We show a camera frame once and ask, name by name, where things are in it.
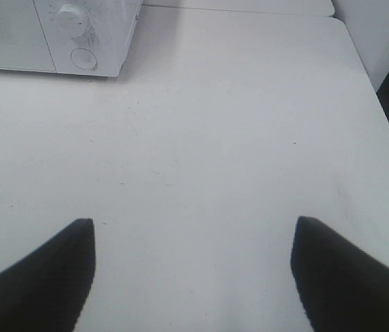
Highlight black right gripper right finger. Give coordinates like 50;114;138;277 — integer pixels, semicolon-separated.
290;216;389;331

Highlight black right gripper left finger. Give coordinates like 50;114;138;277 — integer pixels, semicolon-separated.
0;219;96;331

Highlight round door release button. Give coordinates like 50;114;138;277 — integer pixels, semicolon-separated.
70;48;97;70

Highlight white timer knob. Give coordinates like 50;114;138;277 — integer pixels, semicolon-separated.
55;3;89;37

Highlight white microwave oven body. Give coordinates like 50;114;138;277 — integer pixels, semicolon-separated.
34;0;142;77

